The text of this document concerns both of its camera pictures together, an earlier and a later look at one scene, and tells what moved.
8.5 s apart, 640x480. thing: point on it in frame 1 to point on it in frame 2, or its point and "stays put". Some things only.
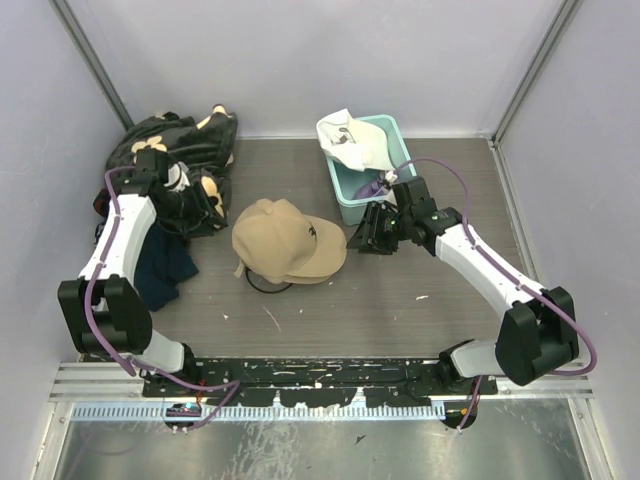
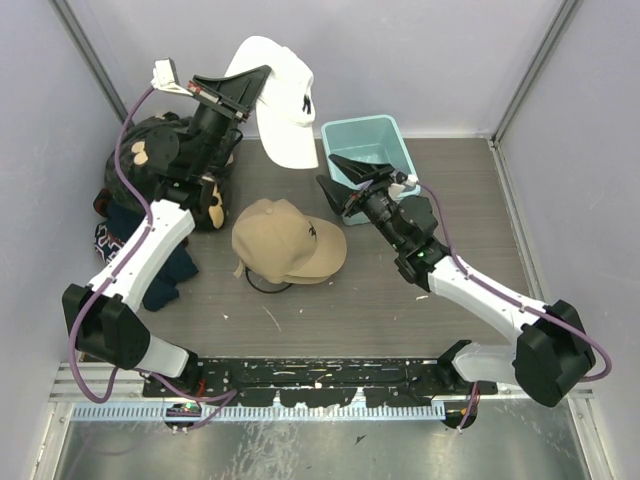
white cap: (354, 142) to (285, 105)
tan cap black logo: (288, 279) stays put
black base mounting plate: (316, 382) stays put
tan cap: (277, 241) stays put
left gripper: (204, 211) to (239, 93)
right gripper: (368, 238) to (358, 171)
